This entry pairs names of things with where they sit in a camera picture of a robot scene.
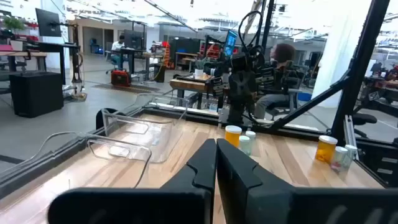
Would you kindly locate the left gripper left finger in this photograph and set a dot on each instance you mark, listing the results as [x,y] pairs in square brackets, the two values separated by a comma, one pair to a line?
[186,193]

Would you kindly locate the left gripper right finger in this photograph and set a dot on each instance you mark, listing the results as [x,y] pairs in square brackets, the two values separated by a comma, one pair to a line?
[255,193]

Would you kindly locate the teal pill bottle red pills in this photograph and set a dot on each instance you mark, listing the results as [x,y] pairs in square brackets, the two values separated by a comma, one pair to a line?
[244,146]
[339,158]

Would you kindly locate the teal pill bottle white cap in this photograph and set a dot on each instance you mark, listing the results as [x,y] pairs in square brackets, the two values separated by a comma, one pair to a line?
[352,151]
[251,135]

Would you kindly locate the orange pill bottle white cap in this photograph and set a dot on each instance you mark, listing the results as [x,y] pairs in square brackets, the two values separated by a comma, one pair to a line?
[325,151]
[233,138]

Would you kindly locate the black monitor on arm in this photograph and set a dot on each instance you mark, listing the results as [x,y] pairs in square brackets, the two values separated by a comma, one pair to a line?
[48,23]

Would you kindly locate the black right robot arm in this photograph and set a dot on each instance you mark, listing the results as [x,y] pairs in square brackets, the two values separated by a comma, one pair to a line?
[239,109]

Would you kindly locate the clear plastic bin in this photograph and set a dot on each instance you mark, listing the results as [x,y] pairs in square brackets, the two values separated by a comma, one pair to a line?
[155,137]

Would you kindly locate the black waste bin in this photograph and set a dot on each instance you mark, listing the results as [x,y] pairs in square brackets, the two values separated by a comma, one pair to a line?
[159,73]

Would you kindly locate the blue lit screen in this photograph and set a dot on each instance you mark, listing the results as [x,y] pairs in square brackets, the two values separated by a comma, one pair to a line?
[230,42]

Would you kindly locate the small plant white pot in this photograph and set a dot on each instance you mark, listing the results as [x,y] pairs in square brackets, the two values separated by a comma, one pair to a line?
[199,73]

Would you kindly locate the person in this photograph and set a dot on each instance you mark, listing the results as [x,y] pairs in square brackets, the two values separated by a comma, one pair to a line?
[117,46]
[281,53]

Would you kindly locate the wooden side table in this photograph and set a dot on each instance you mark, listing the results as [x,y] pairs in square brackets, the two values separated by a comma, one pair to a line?
[188,84]

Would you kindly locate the orange striped object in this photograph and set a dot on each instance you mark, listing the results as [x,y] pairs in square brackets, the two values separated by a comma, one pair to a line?
[168,56]

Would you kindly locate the black desk monitor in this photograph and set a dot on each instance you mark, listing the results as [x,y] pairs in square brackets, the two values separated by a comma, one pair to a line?
[133,39]

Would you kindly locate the red floor device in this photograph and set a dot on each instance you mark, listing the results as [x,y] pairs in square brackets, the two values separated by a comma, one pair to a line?
[120,78]

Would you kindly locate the black office chair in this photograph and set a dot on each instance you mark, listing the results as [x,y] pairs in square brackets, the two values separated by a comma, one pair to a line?
[363,119]

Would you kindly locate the black floor cabinet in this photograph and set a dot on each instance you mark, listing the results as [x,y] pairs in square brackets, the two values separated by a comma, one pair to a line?
[35,95]

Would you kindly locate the wooden desk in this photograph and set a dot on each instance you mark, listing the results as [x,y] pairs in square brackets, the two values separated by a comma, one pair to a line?
[21,54]

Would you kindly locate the green potted plant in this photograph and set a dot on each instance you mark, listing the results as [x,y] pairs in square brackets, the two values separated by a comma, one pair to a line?
[14,23]

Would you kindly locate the silver aluminium bracket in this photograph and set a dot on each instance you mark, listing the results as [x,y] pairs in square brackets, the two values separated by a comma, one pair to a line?
[349,133]

